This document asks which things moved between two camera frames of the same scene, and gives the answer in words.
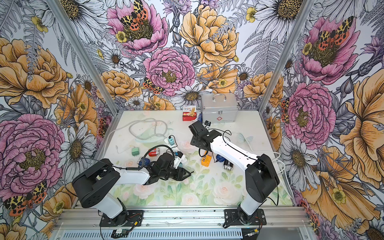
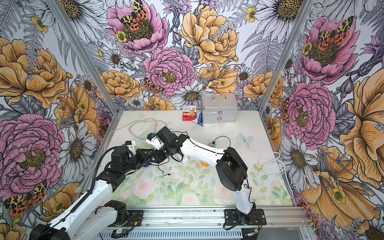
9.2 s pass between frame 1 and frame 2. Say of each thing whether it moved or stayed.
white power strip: moved
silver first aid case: stayed
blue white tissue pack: stayed
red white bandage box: stayed
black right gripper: moved
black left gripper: moved
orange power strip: stayed
